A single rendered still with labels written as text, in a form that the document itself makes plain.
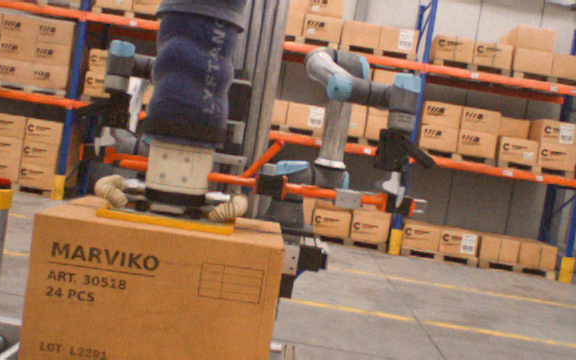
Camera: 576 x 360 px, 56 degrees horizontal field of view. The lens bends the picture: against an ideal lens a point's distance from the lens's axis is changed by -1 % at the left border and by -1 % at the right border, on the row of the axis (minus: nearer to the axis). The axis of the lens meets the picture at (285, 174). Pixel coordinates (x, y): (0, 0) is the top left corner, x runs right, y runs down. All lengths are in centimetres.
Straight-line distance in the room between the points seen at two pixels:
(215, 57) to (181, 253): 50
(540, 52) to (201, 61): 833
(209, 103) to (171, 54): 15
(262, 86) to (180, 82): 75
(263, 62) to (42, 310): 120
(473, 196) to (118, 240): 930
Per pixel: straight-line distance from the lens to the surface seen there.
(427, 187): 1012
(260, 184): 145
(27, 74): 962
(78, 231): 137
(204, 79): 141
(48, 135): 945
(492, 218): 1049
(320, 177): 193
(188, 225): 137
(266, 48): 212
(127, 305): 138
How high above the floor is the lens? 129
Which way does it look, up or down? 2 degrees down
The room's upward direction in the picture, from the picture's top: 9 degrees clockwise
